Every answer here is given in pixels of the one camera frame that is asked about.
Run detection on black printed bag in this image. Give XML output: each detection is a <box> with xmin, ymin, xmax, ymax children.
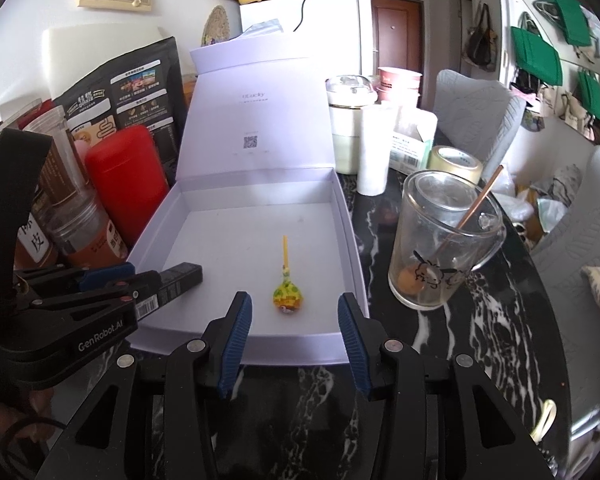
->
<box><xmin>52</xmin><ymin>37</ymin><xmax>188</xmax><ymax>186</ymax></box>

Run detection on yellow green lollipop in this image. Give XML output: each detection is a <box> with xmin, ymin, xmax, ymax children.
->
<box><xmin>271</xmin><ymin>235</ymin><xmax>301</xmax><ymax>315</ymax></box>

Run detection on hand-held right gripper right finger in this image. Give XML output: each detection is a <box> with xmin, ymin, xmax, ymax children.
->
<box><xmin>336</xmin><ymin>292</ymin><xmax>556</xmax><ymax>480</ymax></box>

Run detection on jar with white label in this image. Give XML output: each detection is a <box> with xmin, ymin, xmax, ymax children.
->
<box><xmin>14</xmin><ymin>220</ymin><xmax>61</xmax><ymax>272</ymax></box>

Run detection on white fridge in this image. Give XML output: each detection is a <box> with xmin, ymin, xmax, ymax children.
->
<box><xmin>239</xmin><ymin>0</ymin><xmax>373</xmax><ymax>81</ymax></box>

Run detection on wooden stick in mug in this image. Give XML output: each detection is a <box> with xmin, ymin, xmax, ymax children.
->
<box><xmin>432</xmin><ymin>164</ymin><xmax>505</xmax><ymax>261</ymax></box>

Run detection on clear jar brown label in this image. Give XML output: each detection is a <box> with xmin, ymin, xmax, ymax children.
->
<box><xmin>22</xmin><ymin>105</ymin><xmax>91</xmax><ymax>211</ymax></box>

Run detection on white pot with glass lid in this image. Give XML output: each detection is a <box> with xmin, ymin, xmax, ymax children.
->
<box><xmin>325</xmin><ymin>74</ymin><xmax>378</xmax><ymax>175</ymax></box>

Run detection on brown door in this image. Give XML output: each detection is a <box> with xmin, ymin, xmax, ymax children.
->
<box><xmin>360</xmin><ymin>0</ymin><xmax>425</xmax><ymax>76</ymax></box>

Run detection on pile of plastic bags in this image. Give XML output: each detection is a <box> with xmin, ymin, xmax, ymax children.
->
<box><xmin>495</xmin><ymin>165</ymin><xmax>581</xmax><ymax>251</ymax></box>

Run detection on dark hanging bag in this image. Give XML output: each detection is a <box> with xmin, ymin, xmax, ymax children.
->
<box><xmin>462</xmin><ymin>2</ymin><xmax>498</xmax><ymax>71</ymax></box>

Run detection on red snack packet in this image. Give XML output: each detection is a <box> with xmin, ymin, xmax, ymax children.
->
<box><xmin>17</xmin><ymin>99</ymin><xmax>56</xmax><ymax>131</ymax></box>

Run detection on clear jar orange contents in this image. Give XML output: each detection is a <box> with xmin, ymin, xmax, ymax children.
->
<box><xmin>45</xmin><ymin>194</ymin><xmax>131</xmax><ymax>268</ymax></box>

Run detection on person's left hand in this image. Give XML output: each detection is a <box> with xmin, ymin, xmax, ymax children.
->
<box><xmin>0</xmin><ymin>387</ymin><xmax>56</xmax><ymax>461</ymax></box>

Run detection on grey quilted chair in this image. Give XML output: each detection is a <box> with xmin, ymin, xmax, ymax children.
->
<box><xmin>432</xmin><ymin>69</ymin><xmax>527</xmax><ymax>171</ymax></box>
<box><xmin>530</xmin><ymin>146</ymin><xmax>600</xmax><ymax>441</ymax></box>

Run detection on red plastic container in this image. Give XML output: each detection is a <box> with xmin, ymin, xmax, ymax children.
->
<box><xmin>85</xmin><ymin>125</ymin><xmax>171</xmax><ymax>248</ymax></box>

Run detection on clear glass mug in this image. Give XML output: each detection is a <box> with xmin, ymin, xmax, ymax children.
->
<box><xmin>387</xmin><ymin>170</ymin><xmax>507</xmax><ymax>311</ymax></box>

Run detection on white green carton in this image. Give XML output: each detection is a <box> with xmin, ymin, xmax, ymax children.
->
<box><xmin>387</xmin><ymin>105</ymin><xmax>438</xmax><ymax>171</ymax></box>

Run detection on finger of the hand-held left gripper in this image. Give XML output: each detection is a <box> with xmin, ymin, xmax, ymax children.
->
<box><xmin>14</xmin><ymin>261</ymin><xmax>137</xmax><ymax>293</ymax></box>
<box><xmin>27</xmin><ymin>270</ymin><xmax>163</xmax><ymax>322</ymax></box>

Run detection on row of hanging bags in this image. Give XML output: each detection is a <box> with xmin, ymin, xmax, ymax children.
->
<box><xmin>510</xmin><ymin>67</ymin><xmax>600</xmax><ymax>143</ymax></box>

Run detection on lavender gift box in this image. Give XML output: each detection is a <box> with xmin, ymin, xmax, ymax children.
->
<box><xmin>127</xmin><ymin>34</ymin><xmax>371</xmax><ymax>366</ymax></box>

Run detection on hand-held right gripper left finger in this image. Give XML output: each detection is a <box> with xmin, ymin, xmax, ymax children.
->
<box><xmin>45</xmin><ymin>291</ymin><xmax>254</xmax><ymax>480</ymax></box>

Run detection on cream cord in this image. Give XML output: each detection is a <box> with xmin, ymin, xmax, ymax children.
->
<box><xmin>530</xmin><ymin>400</ymin><xmax>558</xmax><ymax>443</ymax></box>

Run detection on beige tape roll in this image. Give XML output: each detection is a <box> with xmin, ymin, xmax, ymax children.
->
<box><xmin>427</xmin><ymin>145</ymin><xmax>483</xmax><ymax>186</ymax></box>

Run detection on black power cable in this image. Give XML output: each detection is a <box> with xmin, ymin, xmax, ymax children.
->
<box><xmin>292</xmin><ymin>0</ymin><xmax>361</xmax><ymax>33</ymax></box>

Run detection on woven straw fan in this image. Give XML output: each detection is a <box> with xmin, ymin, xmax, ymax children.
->
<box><xmin>200</xmin><ymin>5</ymin><xmax>231</xmax><ymax>48</ymax></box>

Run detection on small black box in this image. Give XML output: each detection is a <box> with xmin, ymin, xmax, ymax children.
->
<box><xmin>135</xmin><ymin>262</ymin><xmax>203</xmax><ymax>318</ymax></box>

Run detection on white paper roll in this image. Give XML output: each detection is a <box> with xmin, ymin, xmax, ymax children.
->
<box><xmin>356</xmin><ymin>105</ymin><xmax>401</xmax><ymax>196</ymax></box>

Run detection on green tote bag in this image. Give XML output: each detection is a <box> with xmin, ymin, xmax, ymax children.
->
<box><xmin>511</xmin><ymin>26</ymin><xmax>565</xmax><ymax>86</ymax></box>

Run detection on light blue plastic bag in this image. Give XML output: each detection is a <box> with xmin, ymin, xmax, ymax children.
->
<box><xmin>240</xmin><ymin>20</ymin><xmax>283</xmax><ymax>38</ymax></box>

